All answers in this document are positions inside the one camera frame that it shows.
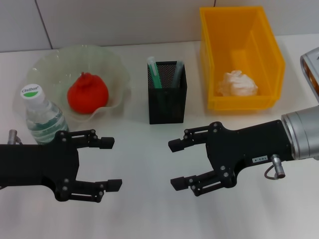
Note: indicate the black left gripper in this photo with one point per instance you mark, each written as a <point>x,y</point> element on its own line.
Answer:
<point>40,164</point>

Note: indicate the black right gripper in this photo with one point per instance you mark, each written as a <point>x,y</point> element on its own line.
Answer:
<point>246,147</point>

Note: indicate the clear green-label water bottle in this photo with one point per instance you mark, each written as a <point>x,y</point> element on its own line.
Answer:
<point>42,114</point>

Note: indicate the silver metal pen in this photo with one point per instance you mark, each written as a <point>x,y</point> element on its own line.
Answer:
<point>177,74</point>

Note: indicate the mint green utility knife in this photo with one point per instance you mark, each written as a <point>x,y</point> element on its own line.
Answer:
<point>154,74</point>

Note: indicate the white paper ball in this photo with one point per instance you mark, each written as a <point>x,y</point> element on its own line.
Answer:
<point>236,84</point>

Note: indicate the black mesh pen holder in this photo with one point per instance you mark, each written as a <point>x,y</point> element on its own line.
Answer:
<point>174,109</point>

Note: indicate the pale green glass fruit plate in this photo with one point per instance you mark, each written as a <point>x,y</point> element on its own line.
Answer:
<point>54,64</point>

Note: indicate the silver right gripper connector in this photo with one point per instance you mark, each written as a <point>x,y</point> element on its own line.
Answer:
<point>277,165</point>

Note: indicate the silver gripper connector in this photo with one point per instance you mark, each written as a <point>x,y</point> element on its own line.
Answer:
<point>13,137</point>
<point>277,165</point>

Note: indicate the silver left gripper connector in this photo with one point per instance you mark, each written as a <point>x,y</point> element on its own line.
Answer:
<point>13,137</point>

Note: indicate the yellow plastic bin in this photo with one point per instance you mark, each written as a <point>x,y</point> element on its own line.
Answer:
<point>239,44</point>

